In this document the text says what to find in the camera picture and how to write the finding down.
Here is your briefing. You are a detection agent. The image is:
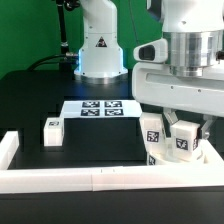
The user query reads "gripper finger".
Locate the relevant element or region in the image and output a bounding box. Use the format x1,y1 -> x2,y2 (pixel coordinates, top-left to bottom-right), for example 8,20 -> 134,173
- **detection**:
163,109 -> 178,131
200,116 -> 215,140

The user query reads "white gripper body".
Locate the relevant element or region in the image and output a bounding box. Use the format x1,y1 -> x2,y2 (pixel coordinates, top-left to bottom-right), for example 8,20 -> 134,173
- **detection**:
132,39 -> 224,117

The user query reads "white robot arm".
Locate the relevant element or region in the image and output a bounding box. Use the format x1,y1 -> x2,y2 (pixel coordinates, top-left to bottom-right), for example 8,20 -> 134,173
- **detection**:
74,0 -> 224,138

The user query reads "white U-shaped fence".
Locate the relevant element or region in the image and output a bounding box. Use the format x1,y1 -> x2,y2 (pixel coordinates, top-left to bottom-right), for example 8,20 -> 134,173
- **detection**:
0,131 -> 224,194

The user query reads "white marker sheet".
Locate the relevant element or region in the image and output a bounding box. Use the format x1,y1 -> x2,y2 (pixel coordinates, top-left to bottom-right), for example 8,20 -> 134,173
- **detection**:
60,100 -> 142,118

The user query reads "black cable bundle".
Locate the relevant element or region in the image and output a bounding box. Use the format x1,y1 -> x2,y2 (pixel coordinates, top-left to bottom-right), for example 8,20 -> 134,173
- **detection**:
25,51 -> 79,72

